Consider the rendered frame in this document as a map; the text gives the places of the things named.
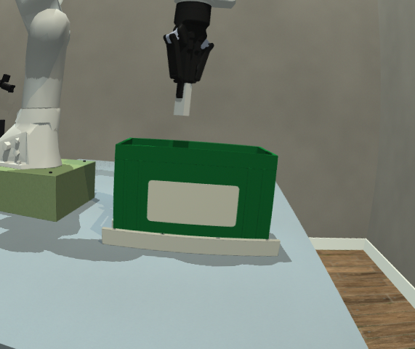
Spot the green crate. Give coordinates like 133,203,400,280
113,138,278,239

